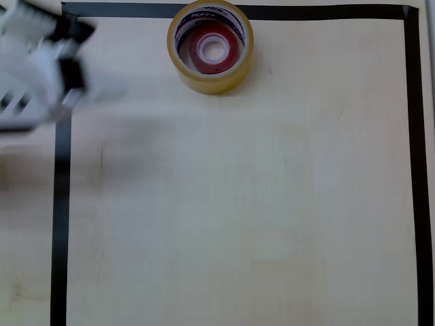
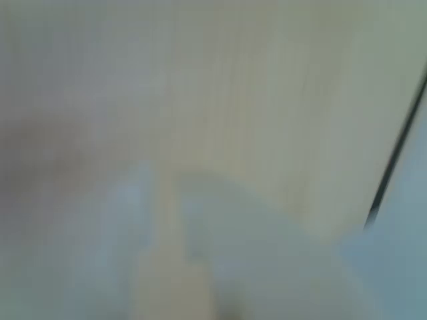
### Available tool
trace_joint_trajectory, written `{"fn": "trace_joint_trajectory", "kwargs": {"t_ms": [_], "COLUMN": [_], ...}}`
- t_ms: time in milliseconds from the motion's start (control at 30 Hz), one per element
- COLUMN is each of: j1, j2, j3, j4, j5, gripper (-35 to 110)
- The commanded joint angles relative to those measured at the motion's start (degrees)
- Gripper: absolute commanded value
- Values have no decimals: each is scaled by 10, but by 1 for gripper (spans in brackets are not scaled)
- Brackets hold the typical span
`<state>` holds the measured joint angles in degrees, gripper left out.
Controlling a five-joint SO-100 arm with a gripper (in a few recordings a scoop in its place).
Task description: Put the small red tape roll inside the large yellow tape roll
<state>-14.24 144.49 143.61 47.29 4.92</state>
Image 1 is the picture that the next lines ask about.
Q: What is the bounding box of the black webcam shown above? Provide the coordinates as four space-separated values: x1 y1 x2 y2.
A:
50 14 97 48

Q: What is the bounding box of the white printed camera mount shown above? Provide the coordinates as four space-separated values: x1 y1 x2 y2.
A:
0 0 60 47

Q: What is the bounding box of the large yellowish packing tape roll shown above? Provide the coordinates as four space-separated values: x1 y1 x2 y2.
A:
167 0 255 96

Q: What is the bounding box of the black tape strip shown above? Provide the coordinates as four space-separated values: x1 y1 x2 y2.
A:
50 6 79 326
60 2 419 22
403 6 435 326

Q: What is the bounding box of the small red tape roll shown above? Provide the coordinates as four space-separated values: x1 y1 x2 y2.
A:
185 27 243 75

